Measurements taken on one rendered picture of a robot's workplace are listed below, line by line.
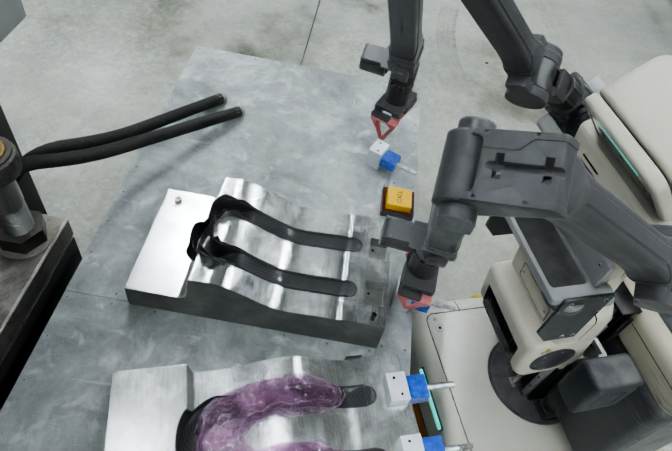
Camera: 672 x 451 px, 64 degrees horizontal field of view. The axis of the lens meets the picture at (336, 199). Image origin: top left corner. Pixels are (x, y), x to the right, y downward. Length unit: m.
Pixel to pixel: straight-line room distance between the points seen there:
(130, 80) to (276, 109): 1.54
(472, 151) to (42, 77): 2.70
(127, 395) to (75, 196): 1.58
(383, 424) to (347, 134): 0.79
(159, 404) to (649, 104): 0.87
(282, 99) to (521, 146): 1.11
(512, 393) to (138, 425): 1.17
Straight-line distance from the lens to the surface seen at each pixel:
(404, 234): 0.96
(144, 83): 2.95
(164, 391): 0.96
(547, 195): 0.52
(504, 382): 1.80
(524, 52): 0.98
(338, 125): 1.51
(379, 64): 1.21
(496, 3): 0.87
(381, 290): 1.11
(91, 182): 2.49
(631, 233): 0.67
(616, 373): 1.37
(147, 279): 1.12
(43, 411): 1.11
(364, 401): 1.02
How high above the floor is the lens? 1.79
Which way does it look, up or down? 49 degrees down
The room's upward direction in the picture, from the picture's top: 12 degrees clockwise
